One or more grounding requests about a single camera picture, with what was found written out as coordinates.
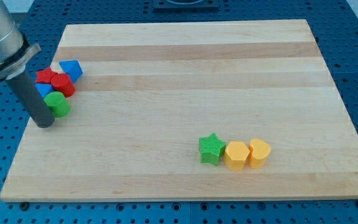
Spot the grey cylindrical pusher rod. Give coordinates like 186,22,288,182
6,70,55,128

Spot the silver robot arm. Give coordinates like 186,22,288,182
0,0,55,128

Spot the red star block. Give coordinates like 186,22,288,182
35,67,58,84

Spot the green star block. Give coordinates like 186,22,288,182
198,133,226,166

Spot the green cylinder block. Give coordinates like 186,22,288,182
44,91,71,118

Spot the blue cube block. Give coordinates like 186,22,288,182
35,83,54,98

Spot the red cylinder block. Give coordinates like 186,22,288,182
51,73,75,98

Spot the blue triangle block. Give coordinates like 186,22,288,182
59,60,83,83

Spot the wooden board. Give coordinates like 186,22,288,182
0,19,358,202

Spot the yellow hexagon block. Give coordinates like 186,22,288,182
224,141,250,170

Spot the yellow heart block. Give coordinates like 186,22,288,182
249,138,271,169

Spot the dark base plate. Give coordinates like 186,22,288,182
152,0,220,10

